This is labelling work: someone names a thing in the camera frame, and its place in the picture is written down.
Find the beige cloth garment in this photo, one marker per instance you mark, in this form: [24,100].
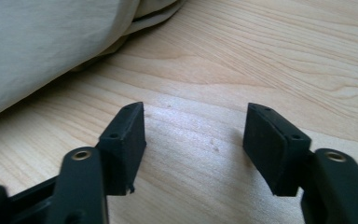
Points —
[43,46]

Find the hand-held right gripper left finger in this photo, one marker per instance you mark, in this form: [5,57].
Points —
[124,152]

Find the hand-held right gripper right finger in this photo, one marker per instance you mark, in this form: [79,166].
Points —
[270,149]

